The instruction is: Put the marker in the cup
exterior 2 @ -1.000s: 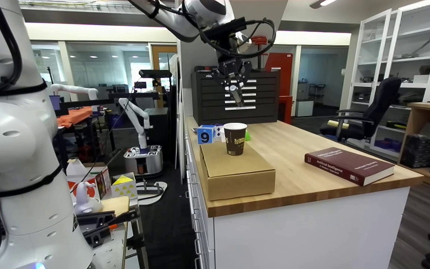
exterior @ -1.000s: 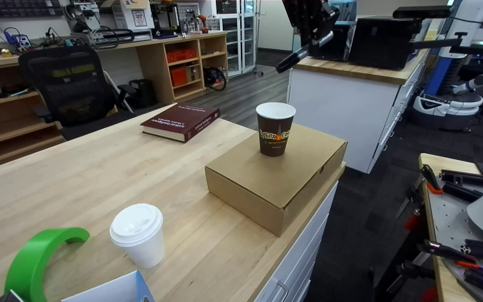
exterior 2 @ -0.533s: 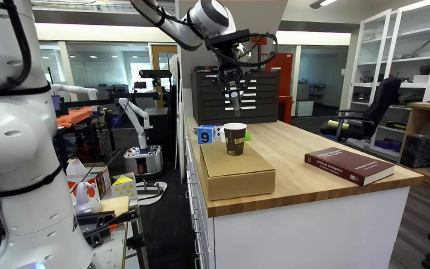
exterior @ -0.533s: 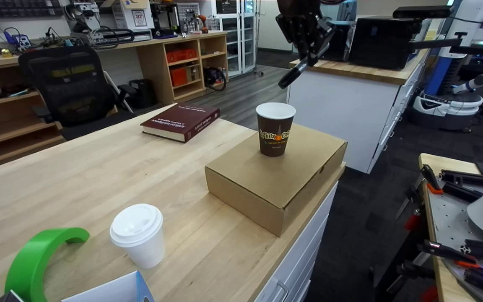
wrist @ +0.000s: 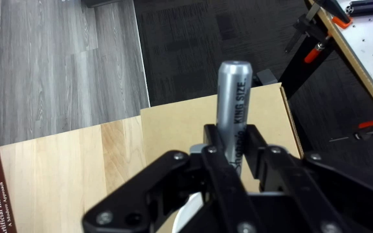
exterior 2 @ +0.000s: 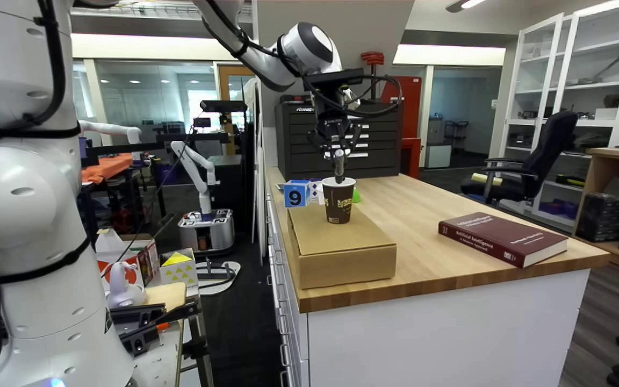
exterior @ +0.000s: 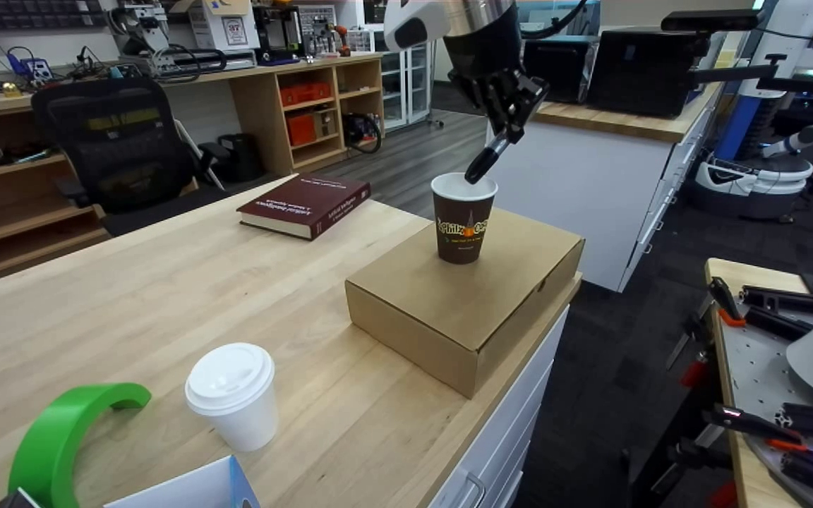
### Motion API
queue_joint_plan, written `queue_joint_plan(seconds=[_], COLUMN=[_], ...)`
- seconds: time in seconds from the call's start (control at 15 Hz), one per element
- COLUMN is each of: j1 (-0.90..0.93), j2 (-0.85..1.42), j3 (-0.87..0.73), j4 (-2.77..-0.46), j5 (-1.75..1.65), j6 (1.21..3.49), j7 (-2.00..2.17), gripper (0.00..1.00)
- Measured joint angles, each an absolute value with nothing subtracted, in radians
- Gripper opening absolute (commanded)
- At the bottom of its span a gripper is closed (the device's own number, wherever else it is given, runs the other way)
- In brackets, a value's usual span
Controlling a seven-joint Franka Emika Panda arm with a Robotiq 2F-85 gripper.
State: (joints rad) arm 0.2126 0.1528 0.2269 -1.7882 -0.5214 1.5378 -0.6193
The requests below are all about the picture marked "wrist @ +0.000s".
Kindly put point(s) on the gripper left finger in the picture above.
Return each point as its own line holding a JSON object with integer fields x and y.
{"x": 147, "y": 191}

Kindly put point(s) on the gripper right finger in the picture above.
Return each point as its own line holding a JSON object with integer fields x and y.
{"x": 342, "y": 194}

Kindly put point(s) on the silver marker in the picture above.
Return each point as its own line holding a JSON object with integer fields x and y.
{"x": 233, "y": 97}

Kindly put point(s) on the white cup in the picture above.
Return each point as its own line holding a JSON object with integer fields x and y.
{"x": 186, "y": 215}

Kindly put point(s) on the brown cardboard sheet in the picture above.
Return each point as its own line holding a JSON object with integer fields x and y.
{"x": 180, "y": 129}

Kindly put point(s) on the black and orange clamp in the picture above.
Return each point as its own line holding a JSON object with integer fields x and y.
{"x": 371, "y": 127}
{"x": 338, "y": 14}
{"x": 314, "y": 51}

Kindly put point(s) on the black aluminium bar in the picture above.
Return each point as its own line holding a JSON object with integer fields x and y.
{"x": 371, "y": 6}

